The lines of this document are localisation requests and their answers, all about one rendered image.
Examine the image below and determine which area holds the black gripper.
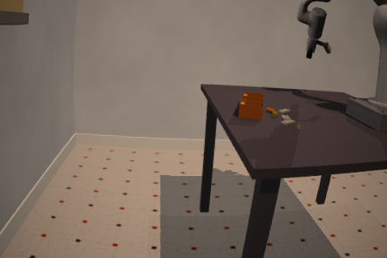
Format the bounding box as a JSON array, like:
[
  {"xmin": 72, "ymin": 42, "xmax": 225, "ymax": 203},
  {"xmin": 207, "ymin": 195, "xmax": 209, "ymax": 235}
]
[{"xmin": 306, "ymin": 34, "xmax": 319, "ymax": 59}]

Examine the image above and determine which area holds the orange bin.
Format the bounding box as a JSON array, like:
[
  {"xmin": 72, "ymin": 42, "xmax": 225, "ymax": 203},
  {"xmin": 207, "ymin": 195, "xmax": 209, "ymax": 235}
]
[{"xmin": 238, "ymin": 92, "xmax": 263, "ymax": 119}]

